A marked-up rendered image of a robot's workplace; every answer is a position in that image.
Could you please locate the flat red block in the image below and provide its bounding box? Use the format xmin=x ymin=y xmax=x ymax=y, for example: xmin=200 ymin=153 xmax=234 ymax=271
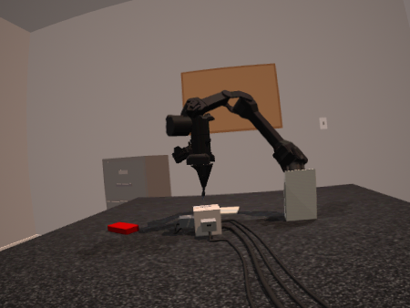
xmin=108 ymin=222 xmax=139 ymax=235

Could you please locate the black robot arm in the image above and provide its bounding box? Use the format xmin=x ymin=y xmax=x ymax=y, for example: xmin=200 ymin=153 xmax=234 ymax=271
xmin=166 ymin=90 xmax=308 ymax=172

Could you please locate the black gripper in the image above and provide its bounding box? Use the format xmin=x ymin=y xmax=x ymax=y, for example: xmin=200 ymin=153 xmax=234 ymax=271
xmin=186 ymin=135 xmax=215 ymax=188

